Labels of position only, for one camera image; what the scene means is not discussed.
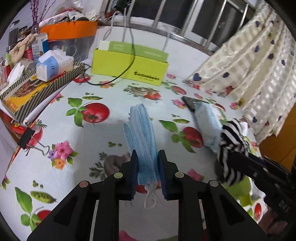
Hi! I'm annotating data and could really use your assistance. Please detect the blue face mask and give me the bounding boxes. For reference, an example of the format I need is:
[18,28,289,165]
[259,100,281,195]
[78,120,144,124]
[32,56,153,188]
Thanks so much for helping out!
[122,103,160,210]

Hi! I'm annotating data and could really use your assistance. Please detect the person's right hand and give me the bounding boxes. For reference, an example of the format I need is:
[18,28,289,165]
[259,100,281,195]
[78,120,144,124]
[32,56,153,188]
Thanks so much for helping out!
[258,207,287,235]

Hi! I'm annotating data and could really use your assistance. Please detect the green plastic jar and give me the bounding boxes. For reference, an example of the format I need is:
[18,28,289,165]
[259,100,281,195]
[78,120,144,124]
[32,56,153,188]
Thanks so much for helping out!
[226,176,252,207]

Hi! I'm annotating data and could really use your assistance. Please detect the wet wipes pack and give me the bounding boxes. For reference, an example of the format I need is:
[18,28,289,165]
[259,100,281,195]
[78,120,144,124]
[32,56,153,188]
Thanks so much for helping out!
[194,101,222,154]

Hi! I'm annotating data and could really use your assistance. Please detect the black smartphone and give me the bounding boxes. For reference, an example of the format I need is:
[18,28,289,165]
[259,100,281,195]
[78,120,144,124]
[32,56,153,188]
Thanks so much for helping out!
[181,96,208,113]

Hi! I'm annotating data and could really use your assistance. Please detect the heart patterned curtain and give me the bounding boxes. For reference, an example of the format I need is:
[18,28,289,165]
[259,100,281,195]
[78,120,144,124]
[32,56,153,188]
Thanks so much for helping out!
[185,2,295,142]

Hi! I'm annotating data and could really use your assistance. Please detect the black binder clip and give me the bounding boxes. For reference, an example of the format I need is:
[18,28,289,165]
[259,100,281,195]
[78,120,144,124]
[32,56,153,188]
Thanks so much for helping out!
[17,127,50,157]

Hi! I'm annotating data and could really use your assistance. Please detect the lime green cardboard box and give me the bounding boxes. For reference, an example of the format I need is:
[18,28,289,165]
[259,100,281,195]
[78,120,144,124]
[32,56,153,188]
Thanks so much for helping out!
[91,40,169,86]

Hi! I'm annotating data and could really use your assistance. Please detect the striped cardboard box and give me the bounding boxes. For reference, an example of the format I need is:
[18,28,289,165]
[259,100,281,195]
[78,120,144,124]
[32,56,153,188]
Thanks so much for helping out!
[1,61,84,123]

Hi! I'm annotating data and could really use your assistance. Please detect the blue white tissue pack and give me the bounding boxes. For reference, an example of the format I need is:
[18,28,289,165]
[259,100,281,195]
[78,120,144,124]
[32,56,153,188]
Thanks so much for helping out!
[36,49,74,82]

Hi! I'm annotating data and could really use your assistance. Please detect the orange storage box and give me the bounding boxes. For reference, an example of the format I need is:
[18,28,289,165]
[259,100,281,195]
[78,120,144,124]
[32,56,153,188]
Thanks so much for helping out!
[40,21,98,41]

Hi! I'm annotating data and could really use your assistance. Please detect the purple decorative branches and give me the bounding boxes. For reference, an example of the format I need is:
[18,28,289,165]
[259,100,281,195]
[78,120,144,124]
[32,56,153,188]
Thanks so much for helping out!
[30,0,56,25]

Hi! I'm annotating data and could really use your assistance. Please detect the black power cable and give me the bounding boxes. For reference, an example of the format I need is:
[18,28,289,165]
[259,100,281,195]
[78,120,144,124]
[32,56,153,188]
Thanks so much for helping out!
[83,4,136,86]

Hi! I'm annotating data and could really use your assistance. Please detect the white cable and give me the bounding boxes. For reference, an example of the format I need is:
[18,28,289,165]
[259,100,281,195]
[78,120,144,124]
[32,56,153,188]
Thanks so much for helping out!
[102,9,176,53]

